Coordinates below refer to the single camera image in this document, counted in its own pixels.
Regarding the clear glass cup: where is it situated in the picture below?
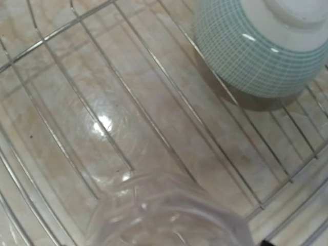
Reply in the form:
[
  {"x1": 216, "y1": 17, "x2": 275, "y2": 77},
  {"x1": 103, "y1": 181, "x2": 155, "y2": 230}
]
[{"x1": 85, "y1": 172, "x2": 254, "y2": 245}]

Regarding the metal wire dish rack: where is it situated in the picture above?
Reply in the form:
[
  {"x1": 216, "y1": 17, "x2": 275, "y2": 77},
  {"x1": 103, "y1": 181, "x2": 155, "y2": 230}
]
[{"x1": 1, "y1": 1, "x2": 327, "y2": 245}]

